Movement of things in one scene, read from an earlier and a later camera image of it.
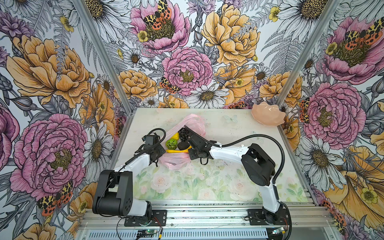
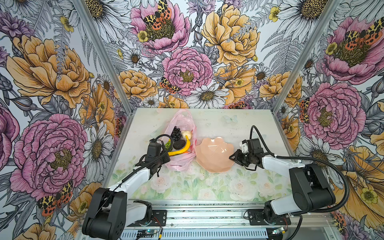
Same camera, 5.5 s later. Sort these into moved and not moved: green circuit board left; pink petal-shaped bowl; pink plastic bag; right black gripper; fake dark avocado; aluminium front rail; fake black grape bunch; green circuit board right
Moved: fake black grape bunch; pink petal-shaped bowl; pink plastic bag; right black gripper; fake dark avocado
Not moved: green circuit board left; green circuit board right; aluminium front rail
